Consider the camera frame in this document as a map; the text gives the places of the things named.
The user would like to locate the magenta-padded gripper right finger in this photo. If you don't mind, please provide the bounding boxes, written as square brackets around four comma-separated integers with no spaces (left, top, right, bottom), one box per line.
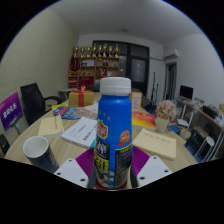
[129,145,174,188]

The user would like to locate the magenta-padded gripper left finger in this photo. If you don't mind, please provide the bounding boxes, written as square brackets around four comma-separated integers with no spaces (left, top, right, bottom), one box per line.
[53,147,96,189]

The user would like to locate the blue drink bottle white cap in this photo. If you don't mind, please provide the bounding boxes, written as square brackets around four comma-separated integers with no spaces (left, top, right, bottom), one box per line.
[94,76,134,191]

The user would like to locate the tan book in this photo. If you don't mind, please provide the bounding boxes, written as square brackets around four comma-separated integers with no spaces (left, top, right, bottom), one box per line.
[132,127,178,161]
[37,114,65,139]

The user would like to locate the black mug white inside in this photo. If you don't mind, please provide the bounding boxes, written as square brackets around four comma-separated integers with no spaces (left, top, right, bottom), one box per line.
[22,135,60,174]

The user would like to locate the red and orange book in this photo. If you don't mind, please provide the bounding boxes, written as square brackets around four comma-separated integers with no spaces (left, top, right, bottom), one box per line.
[131,111,157,131]

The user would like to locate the blue colourful brochure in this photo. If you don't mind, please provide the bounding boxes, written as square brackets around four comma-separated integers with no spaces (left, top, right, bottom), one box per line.
[51,105,83,120]

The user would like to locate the pink flowers in white pot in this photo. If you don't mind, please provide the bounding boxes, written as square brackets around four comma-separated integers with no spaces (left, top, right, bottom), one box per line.
[154,99,178,134]

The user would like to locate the white round stool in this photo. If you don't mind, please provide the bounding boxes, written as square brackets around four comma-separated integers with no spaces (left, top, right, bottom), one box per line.
[196,135,215,161]

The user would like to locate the yellow booklet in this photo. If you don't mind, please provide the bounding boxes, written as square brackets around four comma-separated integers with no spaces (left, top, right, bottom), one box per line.
[51,103,68,111]

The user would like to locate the black bag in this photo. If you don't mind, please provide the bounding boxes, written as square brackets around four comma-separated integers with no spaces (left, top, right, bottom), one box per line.
[0,133,11,155]

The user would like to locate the small tan carton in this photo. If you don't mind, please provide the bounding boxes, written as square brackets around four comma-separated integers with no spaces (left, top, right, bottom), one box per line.
[129,91,143,113]

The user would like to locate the gold gift box red ribbon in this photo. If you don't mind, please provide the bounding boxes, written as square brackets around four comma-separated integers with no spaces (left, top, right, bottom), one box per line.
[68,85,95,108]

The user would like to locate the cluttered wooden side desk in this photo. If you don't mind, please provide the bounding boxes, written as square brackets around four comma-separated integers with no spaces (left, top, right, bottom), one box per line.
[174,96,224,161]

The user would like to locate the black office chair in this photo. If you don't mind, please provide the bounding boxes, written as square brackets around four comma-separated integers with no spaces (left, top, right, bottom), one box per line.
[19,82,64,127]

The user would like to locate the black tripod stand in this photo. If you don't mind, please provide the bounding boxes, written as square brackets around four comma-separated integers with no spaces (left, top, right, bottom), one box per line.
[151,71,160,105]

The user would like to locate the small round white table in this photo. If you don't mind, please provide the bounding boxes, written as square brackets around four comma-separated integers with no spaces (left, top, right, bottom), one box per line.
[58,87,75,101]

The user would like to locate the purple sign board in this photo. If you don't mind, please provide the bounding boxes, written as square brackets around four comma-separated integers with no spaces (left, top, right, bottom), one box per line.
[0,91,24,132]

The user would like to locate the black computer monitor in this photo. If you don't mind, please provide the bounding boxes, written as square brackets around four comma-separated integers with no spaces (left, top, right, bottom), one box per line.
[179,84,195,101]

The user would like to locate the dark glass door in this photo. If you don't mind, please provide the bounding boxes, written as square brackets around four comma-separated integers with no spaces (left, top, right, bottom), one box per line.
[92,40,150,96]

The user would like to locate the wooden shelf unit with trophies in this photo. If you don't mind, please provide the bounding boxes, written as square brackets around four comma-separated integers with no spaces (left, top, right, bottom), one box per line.
[67,43,121,89]

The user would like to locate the white wall air conditioner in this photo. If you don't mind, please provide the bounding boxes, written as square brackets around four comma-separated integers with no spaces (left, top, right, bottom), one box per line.
[163,48,180,61]

